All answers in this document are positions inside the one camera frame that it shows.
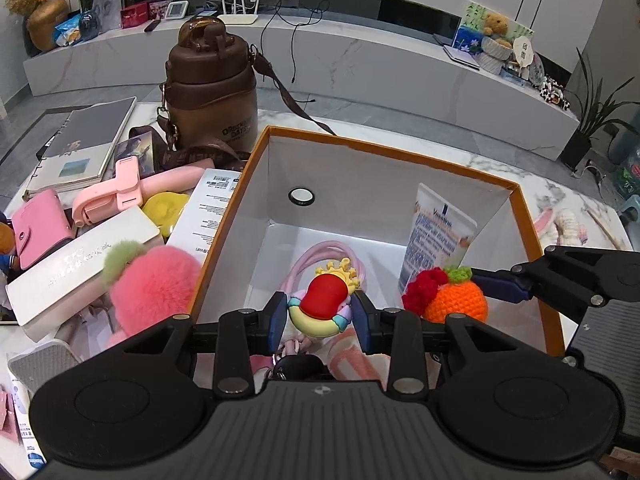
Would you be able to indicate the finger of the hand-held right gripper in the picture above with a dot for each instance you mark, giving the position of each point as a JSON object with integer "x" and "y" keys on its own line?
{"x": 505, "y": 286}

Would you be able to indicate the blue water jug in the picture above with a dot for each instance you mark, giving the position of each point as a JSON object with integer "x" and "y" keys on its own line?
{"x": 631, "y": 170}

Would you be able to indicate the brown teddy bear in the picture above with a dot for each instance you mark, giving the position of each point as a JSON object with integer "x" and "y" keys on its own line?
{"x": 498, "y": 27}

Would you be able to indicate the potted long-leaf plant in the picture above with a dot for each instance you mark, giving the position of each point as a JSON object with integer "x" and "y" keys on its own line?
{"x": 595, "y": 110}

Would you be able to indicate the grey ribbed pot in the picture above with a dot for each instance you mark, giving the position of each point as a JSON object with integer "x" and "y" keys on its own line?
{"x": 494, "y": 55}

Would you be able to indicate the orange crochet fruit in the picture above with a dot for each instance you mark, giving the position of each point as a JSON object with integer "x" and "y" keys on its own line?
{"x": 455, "y": 300}

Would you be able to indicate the pink snap wallet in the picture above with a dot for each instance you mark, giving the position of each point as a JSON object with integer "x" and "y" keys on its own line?
{"x": 40, "y": 230}

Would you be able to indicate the grey ribbed white case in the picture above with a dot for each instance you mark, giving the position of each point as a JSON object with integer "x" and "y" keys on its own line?
{"x": 42, "y": 365}

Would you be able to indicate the pink white striped cloth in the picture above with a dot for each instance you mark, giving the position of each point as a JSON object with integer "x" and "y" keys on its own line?
{"x": 357, "y": 360}

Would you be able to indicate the white desk clock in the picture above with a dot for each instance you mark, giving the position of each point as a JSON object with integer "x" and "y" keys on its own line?
{"x": 177, "y": 10}

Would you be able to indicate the printed photo card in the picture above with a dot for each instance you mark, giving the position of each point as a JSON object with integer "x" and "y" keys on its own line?
{"x": 132, "y": 155}

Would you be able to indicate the flower painting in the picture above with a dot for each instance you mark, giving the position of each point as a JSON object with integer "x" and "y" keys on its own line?
{"x": 467, "y": 25}

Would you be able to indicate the white marble desktop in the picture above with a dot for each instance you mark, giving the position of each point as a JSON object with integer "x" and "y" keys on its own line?
{"x": 500, "y": 160}

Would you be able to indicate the grey sketch picture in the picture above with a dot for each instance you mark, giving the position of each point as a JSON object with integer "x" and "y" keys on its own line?
{"x": 107, "y": 9}

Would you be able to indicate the black remote control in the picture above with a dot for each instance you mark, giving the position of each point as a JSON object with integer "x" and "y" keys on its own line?
{"x": 152, "y": 25}

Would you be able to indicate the yellow round toy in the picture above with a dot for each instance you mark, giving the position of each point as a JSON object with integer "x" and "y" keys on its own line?
{"x": 165, "y": 210}

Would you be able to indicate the pink furry strawberry plush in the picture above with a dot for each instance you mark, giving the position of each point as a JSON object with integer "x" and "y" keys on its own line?
{"x": 155, "y": 285}

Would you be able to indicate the pink folding phone holder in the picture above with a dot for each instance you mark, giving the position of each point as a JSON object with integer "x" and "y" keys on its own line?
{"x": 110, "y": 197}

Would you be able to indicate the gold vase with dried flowers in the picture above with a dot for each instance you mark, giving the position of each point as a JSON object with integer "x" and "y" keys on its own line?
{"x": 45, "y": 20}

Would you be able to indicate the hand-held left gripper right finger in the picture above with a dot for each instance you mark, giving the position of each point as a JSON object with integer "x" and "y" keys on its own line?
{"x": 364, "y": 327}

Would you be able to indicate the orange blue toy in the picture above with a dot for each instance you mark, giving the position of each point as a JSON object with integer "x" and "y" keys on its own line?
{"x": 6, "y": 245}

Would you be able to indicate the pink packet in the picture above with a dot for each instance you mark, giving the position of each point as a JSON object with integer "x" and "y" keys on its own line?
{"x": 7, "y": 417}

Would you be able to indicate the long white box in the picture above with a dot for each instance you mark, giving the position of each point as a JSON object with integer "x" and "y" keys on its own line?
{"x": 65, "y": 270}

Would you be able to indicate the clear glass ornament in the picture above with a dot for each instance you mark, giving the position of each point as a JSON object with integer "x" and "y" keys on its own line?
{"x": 537, "y": 69}

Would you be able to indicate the pink printed box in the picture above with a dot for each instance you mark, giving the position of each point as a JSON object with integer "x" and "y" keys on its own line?
{"x": 158, "y": 9}

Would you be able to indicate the white barcode box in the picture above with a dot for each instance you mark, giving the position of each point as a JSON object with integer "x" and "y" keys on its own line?
{"x": 205, "y": 220}

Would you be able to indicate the pink white crochet doll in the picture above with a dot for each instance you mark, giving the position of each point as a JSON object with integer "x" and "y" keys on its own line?
{"x": 562, "y": 225}

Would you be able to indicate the red box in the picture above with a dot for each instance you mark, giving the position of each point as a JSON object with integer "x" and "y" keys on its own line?
{"x": 135, "y": 15}

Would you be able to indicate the grey notebook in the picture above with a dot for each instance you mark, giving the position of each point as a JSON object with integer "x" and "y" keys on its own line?
{"x": 461, "y": 56}

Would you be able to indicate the white router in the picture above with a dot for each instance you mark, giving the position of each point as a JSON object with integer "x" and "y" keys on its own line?
{"x": 239, "y": 16}

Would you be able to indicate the black white cow plush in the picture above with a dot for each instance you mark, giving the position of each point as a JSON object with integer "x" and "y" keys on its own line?
{"x": 556, "y": 94}

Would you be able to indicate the small blue plastic stool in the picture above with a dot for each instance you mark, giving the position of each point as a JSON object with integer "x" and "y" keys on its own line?
{"x": 632, "y": 210}

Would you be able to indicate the white hand cream tube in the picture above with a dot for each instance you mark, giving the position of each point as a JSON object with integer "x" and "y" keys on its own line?
{"x": 435, "y": 240}

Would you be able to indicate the black phone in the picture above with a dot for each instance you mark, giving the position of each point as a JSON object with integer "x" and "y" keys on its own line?
{"x": 207, "y": 11}

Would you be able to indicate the thin wooden stick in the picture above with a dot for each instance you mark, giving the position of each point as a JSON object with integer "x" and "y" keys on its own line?
{"x": 602, "y": 227}

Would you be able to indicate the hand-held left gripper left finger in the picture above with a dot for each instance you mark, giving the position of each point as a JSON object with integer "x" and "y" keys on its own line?
{"x": 276, "y": 325}

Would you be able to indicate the blue snack bag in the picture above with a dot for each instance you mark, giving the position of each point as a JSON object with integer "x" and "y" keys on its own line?
{"x": 67, "y": 31}

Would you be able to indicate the white round paper fan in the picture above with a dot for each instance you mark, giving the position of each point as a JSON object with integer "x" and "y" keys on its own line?
{"x": 524, "y": 46}

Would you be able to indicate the white marble television cabinet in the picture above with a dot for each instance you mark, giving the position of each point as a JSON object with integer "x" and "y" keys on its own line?
{"x": 350, "y": 65}

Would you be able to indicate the white blue tube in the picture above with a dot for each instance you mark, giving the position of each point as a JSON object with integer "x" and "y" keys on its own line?
{"x": 27, "y": 430}

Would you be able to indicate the orange rimmed white box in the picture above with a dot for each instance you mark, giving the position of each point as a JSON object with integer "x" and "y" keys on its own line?
{"x": 350, "y": 185}

